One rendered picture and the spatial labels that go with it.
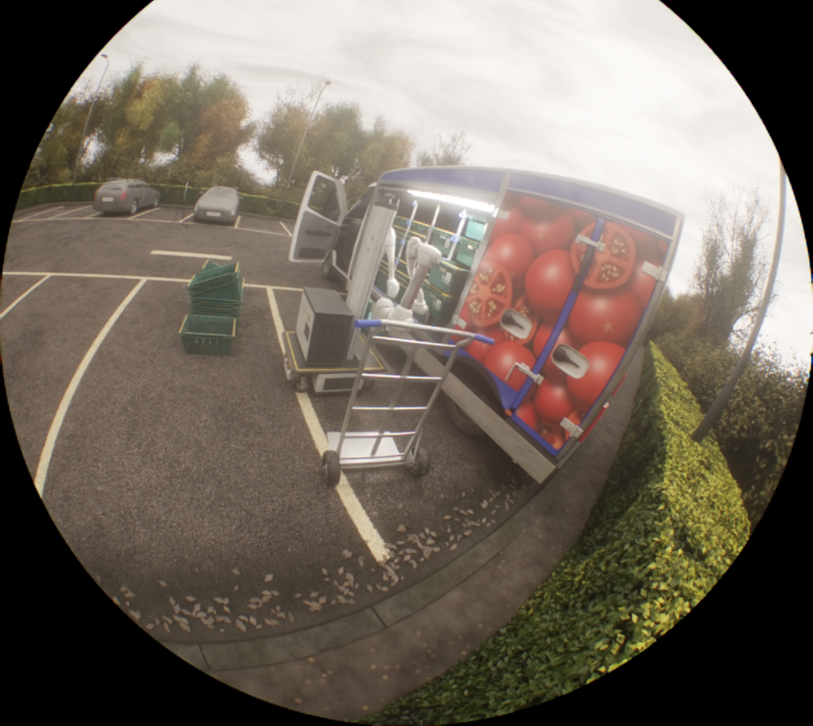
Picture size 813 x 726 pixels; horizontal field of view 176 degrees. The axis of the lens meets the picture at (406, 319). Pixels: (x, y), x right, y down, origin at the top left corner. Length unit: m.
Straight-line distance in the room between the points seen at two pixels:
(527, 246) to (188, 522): 2.96
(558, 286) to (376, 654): 2.46
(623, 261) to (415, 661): 2.52
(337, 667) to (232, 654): 0.47
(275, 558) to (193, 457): 0.86
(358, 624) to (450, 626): 0.48
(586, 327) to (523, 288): 0.59
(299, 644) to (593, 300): 2.54
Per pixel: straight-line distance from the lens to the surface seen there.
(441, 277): 2.53
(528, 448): 2.23
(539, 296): 2.04
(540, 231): 2.15
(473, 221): 2.79
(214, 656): 1.66
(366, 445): 2.22
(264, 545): 1.74
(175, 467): 2.06
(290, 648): 1.60
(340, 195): 5.34
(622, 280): 1.89
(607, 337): 1.88
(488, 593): 1.90
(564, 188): 2.21
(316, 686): 1.62
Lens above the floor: 1.67
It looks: 20 degrees down
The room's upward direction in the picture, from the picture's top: 19 degrees clockwise
